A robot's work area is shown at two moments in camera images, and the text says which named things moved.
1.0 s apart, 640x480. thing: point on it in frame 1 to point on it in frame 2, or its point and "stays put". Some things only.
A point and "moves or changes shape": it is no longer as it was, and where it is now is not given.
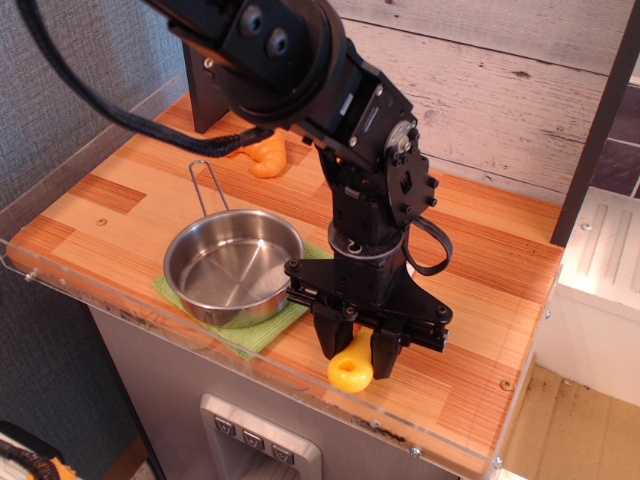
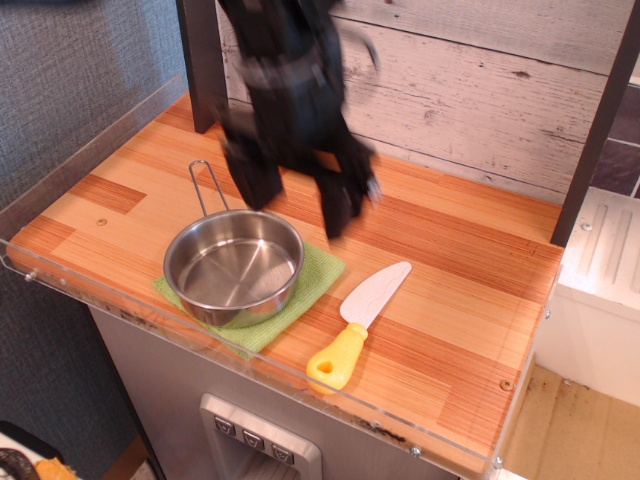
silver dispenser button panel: x=244 y=445 stays put
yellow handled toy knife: x=352 y=370 moves or changes shape
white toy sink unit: x=590 y=335 stays put
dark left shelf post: x=209 y=82 stays put
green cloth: x=249 y=340 stays put
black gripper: x=377 y=288 to x=292 y=108
